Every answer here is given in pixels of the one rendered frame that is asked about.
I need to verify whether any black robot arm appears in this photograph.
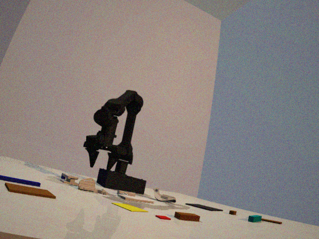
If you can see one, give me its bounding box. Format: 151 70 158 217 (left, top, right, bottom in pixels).
86 90 144 175

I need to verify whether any dark blue flat bar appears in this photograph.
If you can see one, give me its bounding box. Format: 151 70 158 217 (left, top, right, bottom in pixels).
0 175 41 187

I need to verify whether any teal block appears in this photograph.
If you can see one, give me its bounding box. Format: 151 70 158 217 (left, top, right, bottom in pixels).
248 215 262 222

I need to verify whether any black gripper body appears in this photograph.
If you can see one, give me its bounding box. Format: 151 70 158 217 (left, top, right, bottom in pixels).
83 129 127 156

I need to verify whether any brown flat plate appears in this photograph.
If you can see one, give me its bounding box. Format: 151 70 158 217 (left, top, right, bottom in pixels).
5 183 56 199

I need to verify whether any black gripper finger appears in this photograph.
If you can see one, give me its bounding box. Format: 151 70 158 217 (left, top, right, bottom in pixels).
85 148 99 167
106 153 122 172

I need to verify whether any yellow flat plate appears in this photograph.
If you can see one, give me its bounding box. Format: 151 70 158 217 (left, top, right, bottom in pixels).
111 203 147 212

